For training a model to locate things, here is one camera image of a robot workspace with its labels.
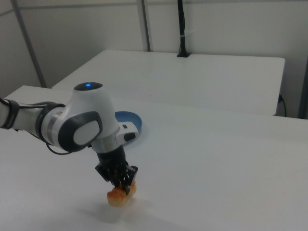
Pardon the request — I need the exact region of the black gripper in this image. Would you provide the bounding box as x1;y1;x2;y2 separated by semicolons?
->
94;146;139;195

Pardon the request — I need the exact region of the orange bread loaf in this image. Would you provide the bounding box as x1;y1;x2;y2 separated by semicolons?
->
106;180;138;207

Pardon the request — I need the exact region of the blue round plate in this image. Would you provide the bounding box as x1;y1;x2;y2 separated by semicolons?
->
115;110;144;148

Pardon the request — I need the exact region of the white side table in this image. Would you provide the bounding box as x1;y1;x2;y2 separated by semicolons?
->
51;49;286;117

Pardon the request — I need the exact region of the black pole with clamp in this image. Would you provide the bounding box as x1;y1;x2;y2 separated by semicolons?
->
177;0;192;58

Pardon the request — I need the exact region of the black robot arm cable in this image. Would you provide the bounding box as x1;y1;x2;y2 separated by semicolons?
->
0;97;74;155

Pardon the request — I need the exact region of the grey partition post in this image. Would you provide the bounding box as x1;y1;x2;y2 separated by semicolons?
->
10;0;48;89
136;0;154;52

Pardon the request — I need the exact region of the black power cable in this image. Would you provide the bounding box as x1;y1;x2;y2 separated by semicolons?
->
278;94;288;117

